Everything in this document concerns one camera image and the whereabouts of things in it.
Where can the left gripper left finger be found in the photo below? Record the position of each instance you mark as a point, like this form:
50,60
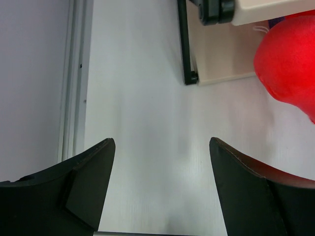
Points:
66,199

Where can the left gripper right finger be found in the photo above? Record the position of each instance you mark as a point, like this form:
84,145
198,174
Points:
259,200

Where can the red plush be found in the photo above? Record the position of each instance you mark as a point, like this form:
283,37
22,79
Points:
285,61

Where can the beige three-tier shelf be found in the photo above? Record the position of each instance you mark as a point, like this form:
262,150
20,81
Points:
219,38

